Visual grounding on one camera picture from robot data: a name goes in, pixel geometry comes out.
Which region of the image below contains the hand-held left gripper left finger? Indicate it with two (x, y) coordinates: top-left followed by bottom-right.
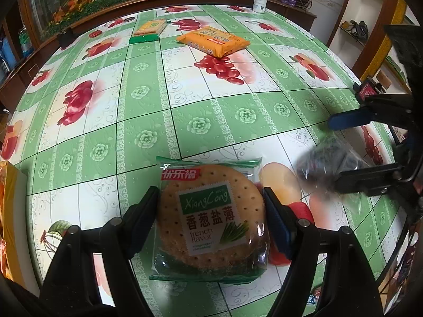
(38, 187), (160, 317)

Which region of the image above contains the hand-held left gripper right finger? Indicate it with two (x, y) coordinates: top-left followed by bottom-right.
(262, 187), (380, 317)

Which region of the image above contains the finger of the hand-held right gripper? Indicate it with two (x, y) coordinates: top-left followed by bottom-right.
(329, 94), (413, 131)
(334, 163), (410, 197)

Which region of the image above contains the dark plastic-wrapped snack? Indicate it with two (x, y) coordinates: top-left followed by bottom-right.
(295, 135), (370, 196)

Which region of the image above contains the round cracker packet green edge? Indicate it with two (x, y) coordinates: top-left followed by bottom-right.
(149, 156), (272, 283)

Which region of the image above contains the yellow and white cardboard box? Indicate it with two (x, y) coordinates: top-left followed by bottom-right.
(0, 160), (29, 285)

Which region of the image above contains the small red object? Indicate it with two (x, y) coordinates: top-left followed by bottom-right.
(354, 77), (387, 101)

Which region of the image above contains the black tool on shelf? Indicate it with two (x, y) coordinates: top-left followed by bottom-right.
(341, 20), (370, 39)

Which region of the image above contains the fruit print green tablecloth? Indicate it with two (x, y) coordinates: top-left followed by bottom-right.
(0, 3), (410, 317)

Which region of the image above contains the orange-yellow cracker packet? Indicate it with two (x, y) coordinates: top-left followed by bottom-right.
(176, 25), (251, 58)

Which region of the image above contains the small green cracker packet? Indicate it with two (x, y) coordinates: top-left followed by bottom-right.
(129, 20), (170, 44)

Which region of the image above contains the small black object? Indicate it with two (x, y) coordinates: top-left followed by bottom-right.
(58, 29), (74, 50)

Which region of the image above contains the wooden cabinet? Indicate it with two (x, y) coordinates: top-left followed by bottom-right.
(0, 5), (35, 106)

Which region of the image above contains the white wall shelf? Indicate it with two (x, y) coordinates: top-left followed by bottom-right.
(329, 0), (408, 85)

